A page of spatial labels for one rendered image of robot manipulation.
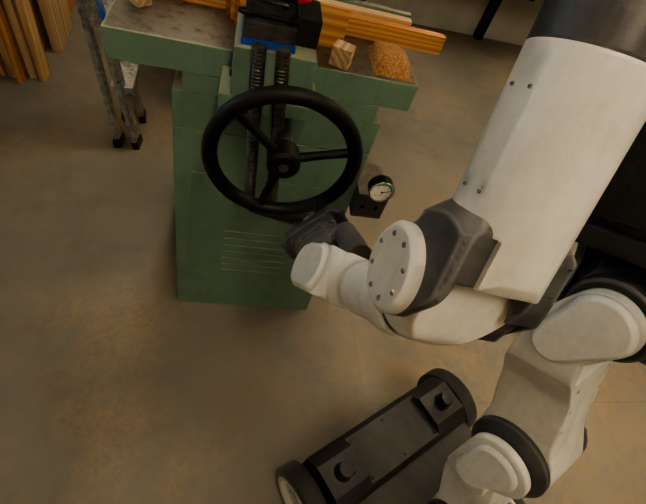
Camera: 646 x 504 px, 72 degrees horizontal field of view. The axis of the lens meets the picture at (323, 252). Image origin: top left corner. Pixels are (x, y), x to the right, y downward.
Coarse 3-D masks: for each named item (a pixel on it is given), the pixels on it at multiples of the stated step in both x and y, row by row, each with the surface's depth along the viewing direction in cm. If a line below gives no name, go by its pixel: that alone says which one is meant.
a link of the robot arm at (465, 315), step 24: (360, 264) 51; (360, 288) 47; (456, 288) 34; (360, 312) 48; (432, 312) 35; (456, 312) 35; (480, 312) 35; (504, 312) 36; (408, 336) 39; (432, 336) 37; (456, 336) 38; (480, 336) 38
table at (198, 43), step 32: (128, 0) 84; (160, 0) 87; (128, 32) 78; (160, 32) 80; (192, 32) 82; (224, 32) 85; (160, 64) 83; (192, 64) 83; (224, 64) 84; (320, 64) 86; (352, 64) 89; (224, 96) 78; (352, 96) 91; (384, 96) 91
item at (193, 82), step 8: (184, 72) 84; (184, 80) 86; (192, 80) 86; (200, 80) 86; (208, 80) 86; (216, 80) 86; (184, 88) 87; (192, 88) 87; (200, 88) 87; (208, 88) 87; (216, 88) 87; (344, 104) 92; (352, 104) 92; (360, 104) 92; (368, 104) 93; (352, 112) 94; (360, 112) 94; (368, 112) 94; (376, 112) 94; (368, 120) 96
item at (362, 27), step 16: (192, 0) 89; (208, 0) 89; (224, 0) 89; (352, 16) 94; (352, 32) 96; (368, 32) 96; (384, 32) 96; (400, 32) 96; (416, 32) 97; (432, 32) 98; (416, 48) 100; (432, 48) 100
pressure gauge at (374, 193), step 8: (376, 176) 103; (384, 176) 103; (368, 184) 105; (376, 184) 102; (384, 184) 102; (392, 184) 103; (376, 192) 104; (392, 192) 105; (376, 200) 106; (384, 200) 106
